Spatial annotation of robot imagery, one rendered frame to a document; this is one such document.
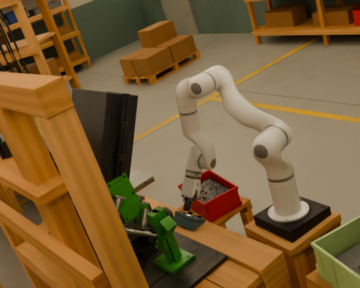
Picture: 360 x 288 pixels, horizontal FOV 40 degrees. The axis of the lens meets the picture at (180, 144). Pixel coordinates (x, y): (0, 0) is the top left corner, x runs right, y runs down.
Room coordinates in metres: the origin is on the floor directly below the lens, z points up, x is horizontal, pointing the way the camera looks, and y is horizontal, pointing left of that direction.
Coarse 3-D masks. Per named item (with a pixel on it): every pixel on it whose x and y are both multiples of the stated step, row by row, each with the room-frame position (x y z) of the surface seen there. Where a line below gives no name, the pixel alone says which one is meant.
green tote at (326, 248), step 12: (348, 228) 1.64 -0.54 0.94; (324, 240) 1.61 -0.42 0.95; (336, 240) 1.63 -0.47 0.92; (348, 240) 1.64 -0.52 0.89; (324, 252) 1.53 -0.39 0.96; (336, 252) 1.62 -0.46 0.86; (324, 264) 1.55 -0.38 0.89; (336, 264) 1.46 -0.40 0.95; (324, 276) 1.56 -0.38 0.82; (336, 276) 1.48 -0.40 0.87; (348, 276) 1.41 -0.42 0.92
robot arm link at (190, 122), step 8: (184, 120) 2.24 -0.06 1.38; (192, 120) 2.23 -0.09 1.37; (184, 128) 2.24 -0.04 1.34; (192, 128) 2.23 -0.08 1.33; (192, 136) 2.22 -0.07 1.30; (200, 136) 2.23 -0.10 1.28; (200, 144) 2.19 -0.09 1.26; (208, 144) 2.20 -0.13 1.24; (208, 152) 2.18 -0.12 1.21; (200, 160) 2.21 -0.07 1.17; (208, 160) 2.18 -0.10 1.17; (208, 168) 2.18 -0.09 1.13
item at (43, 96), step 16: (0, 80) 1.62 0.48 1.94; (16, 80) 1.53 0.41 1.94; (32, 80) 1.45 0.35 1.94; (48, 80) 1.37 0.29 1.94; (0, 96) 1.59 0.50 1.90; (16, 96) 1.46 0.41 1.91; (32, 96) 1.35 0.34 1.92; (48, 96) 1.33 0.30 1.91; (64, 96) 1.36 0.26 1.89; (32, 112) 1.40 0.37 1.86; (48, 112) 1.32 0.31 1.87
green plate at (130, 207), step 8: (112, 184) 2.08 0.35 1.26; (120, 184) 2.09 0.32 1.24; (128, 184) 2.11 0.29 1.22; (112, 192) 2.06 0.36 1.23; (120, 192) 2.08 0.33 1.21; (128, 192) 2.09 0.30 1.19; (128, 200) 2.08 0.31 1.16; (136, 200) 2.09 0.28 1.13; (120, 208) 2.04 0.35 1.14; (128, 208) 2.06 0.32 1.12; (136, 208) 2.07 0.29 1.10; (128, 216) 2.04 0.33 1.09; (136, 216) 2.06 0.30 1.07
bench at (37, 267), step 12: (24, 252) 2.42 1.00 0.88; (36, 252) 2.38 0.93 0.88; (24, 264) 2.51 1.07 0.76; (36, 264) 2.26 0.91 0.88; (48, 264) 2.22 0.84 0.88; (228, 264) 1.75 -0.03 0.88; (36, 276) 2.52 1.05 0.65; (48, 276) 2.11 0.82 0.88; (60, 276) 2.08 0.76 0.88; (216, 276) 1.70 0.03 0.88; (228, 276) 1.67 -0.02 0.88; (240, 276) 1.65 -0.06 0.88; (252, 276) 1.63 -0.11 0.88
